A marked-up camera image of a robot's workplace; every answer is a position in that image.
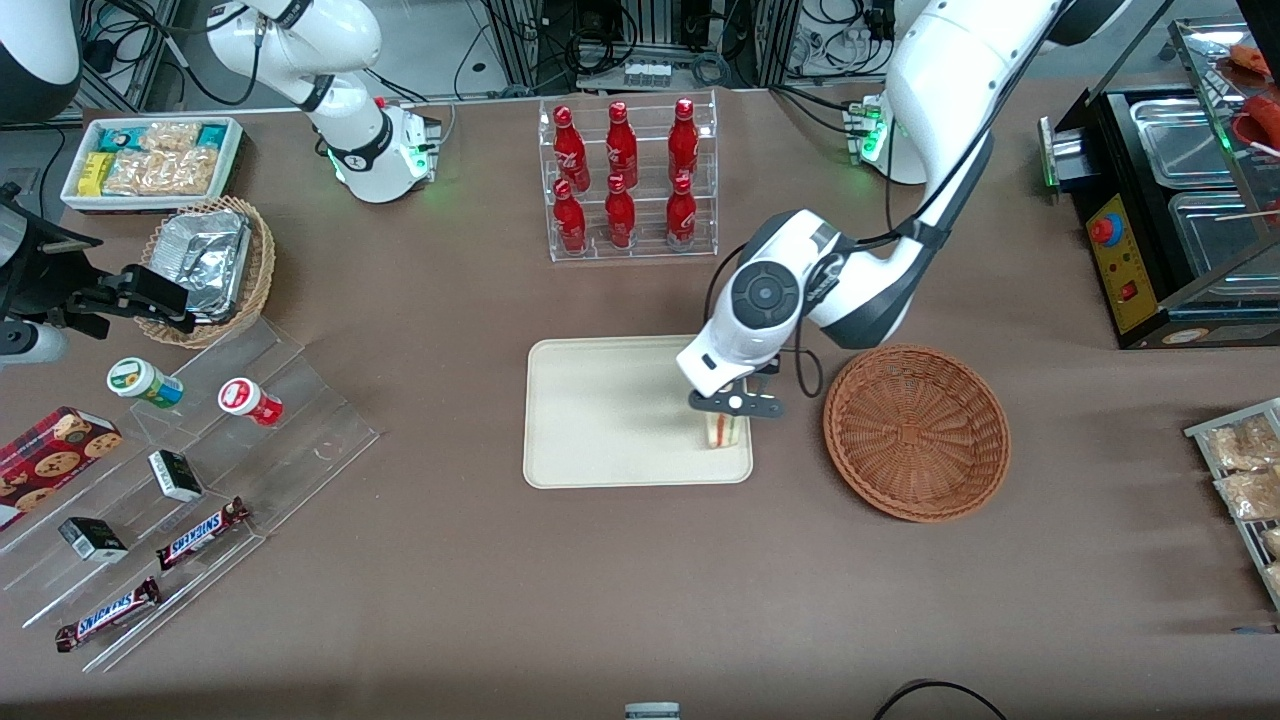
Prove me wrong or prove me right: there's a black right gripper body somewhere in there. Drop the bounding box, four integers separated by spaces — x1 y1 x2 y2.
0 188 107 339

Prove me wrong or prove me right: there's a triangular sandwich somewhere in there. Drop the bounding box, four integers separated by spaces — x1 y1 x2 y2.
700 414 748 453

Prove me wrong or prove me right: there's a tan wicker basket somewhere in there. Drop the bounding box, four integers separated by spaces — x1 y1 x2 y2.
132 195 277 350

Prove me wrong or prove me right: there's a brown round wicker basket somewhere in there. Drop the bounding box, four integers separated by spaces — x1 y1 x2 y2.
822 344 1012 524

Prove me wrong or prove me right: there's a cream rectangular tray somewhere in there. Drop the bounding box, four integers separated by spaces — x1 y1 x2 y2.
523 334 754 490

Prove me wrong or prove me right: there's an aluminium foil container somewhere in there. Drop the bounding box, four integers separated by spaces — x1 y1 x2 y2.
149 209 252 323

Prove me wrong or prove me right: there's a white plastic snack bin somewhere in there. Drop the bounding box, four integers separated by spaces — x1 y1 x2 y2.
59 116 245 214

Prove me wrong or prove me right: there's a green lid cup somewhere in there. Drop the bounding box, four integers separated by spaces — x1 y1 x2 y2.
106 356 185 410

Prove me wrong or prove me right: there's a clear cracker bag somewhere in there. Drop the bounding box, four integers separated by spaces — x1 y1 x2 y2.
104 147 220 197
139 121 202 154

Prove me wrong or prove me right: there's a red lid cup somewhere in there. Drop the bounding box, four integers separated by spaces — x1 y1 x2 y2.
217 377 285 429

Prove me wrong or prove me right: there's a red chocolate cookie box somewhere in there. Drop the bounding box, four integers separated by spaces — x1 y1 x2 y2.
0 405 124 532

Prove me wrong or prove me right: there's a small black carton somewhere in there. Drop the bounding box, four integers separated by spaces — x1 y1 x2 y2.
147 449 205 504
57 516 130 564

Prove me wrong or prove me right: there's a clear acrylic bottle rack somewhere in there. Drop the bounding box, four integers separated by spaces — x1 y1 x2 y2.
537 89 720 264

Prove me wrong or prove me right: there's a red drink bottle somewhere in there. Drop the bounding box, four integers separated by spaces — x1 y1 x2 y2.
665 174 698 247
604 175 638 250
552 105 590 193
552 178 589 254
604 100 640 188
667 97 700 185

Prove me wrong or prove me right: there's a clear acrylic stepped display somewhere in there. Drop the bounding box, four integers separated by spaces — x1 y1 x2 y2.
0 314 383 674

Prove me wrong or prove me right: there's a brown Snickers bar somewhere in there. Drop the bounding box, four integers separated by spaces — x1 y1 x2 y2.
154 496 252 572
54 576 164 654

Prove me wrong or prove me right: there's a black food warmer appliance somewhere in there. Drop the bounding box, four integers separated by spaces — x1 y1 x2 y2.
1038 15 1280 352

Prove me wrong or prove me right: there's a clear pastry bag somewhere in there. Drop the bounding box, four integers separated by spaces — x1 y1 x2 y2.
1214 469 1280 522
1204 414 1280 472

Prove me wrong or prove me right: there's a steel food pan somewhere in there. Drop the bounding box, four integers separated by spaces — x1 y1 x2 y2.
1128 97 1241 193
1166 189 1280 293

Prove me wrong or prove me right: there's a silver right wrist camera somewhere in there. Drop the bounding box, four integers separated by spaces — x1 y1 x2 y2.
0 320 68 367

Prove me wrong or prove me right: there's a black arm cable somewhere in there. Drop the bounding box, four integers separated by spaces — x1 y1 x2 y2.
705 125 997 400

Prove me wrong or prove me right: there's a black table cable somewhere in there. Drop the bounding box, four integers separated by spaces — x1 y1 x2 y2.
872 679 1011 720

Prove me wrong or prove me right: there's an aluminium frame rack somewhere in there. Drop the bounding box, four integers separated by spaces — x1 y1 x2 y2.
498 0 803 93

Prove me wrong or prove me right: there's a grey wire rack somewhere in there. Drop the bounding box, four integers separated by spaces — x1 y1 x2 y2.
1184 397 1280 612

